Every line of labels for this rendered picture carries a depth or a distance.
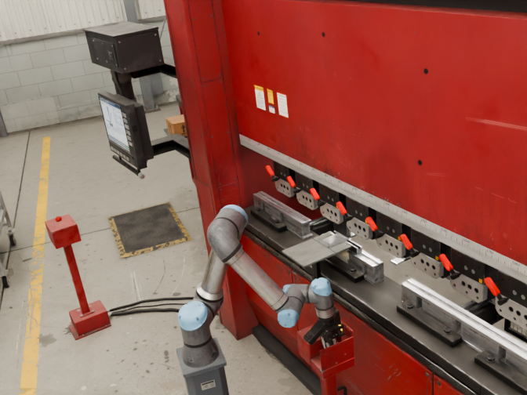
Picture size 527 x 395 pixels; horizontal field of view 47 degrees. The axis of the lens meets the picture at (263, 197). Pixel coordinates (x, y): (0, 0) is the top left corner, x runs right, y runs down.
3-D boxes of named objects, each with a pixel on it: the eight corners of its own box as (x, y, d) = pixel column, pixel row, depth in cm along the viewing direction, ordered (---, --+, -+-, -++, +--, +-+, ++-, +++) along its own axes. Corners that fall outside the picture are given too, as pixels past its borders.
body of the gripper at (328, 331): (345, 336, 245) (341, 313, 240) (327, 346, 242) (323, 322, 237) (335, 327, 251) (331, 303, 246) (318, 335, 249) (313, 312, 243)
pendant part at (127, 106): (110, 150, 360) (96, 92, 345) (129, 145, 365) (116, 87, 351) (139, 170, 325) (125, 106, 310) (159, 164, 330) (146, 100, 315)
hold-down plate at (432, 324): (396, 311, 247) (396, 305, 246) (406, 306, 249) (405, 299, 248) (452, 348, 223) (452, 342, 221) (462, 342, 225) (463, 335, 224)
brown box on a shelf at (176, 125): (164, 130, 474) (161, 114, 469) (196, 123, 480) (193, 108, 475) (169, 140, 448) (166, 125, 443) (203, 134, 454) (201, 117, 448)
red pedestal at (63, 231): (68, 326, 417) (35, 219, 383) (103, 312, 428) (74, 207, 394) (75, 340, 401) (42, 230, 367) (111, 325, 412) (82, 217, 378)
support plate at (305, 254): (281, 252, 278) (281, 250, 277) (328, 233, 289) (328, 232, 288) (303, 268, 263) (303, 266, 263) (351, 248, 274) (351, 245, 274)
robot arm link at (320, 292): (310, 276, 239) (332, 276, 236) (314, 298, 244) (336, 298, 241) (307, 288, 233) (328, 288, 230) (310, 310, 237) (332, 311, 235)
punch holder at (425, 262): (410, 265, 236) (409, 228, 229) (427, 258, 239) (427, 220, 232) (439, 281, 224) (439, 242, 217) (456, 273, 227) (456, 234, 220)
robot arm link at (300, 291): (278, 295, 234) (305, 295, 230) (285, 280, 244) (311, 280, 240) (281, 312, 237) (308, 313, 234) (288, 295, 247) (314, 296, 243)
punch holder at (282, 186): (275, 190, 316) (272, 160, 309) (289, 185, 320) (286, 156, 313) (291, 198, 304) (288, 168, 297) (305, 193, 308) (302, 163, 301)
